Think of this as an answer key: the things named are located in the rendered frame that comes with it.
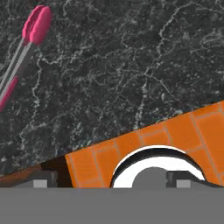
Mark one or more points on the white round thing, black rim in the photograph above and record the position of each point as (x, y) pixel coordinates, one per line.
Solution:
(125, 175)

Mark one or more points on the pink and silver tongs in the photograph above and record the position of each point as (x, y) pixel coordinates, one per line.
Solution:
(37, 24)

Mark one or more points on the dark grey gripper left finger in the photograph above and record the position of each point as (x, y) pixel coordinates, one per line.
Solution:
(51, 178)

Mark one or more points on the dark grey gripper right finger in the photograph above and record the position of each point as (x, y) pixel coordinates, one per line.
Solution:
(172, 178)

